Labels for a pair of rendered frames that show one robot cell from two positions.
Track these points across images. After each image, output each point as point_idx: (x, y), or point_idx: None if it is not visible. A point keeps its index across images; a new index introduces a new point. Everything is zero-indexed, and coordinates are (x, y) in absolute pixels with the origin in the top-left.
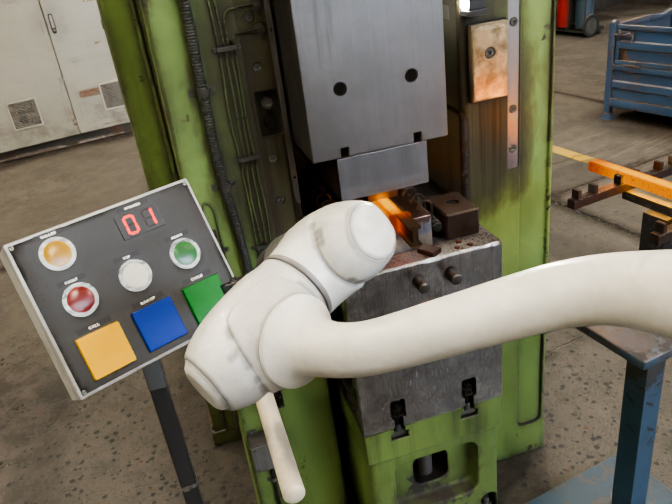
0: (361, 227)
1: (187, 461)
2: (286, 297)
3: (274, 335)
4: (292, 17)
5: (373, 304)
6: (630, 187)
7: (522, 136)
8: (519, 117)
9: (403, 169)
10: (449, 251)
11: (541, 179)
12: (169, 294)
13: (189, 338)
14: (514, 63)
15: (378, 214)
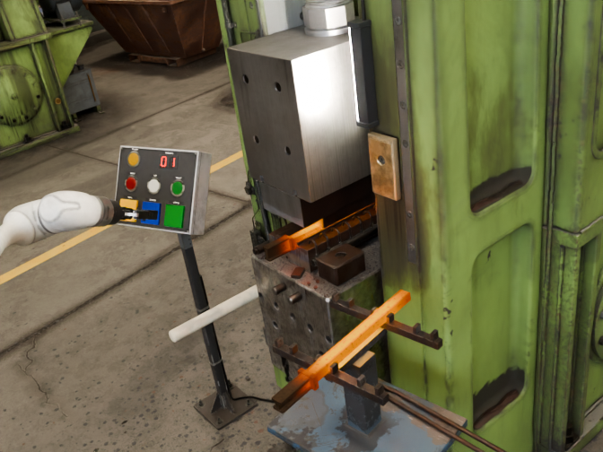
0: (43, 204)
1: (196, 295)
2: (16, 211)
3: (4, 220)
4: (233, 87)
5: (265, 282)
6: (381, 325)
7: (421, 242)
8: (414, 224)
9: (290, 209)
10: (302, 282)
11: (439, 290)
12: (161, 203)
13: (158, 228)
14: (408, 178)
15: (53, 203)
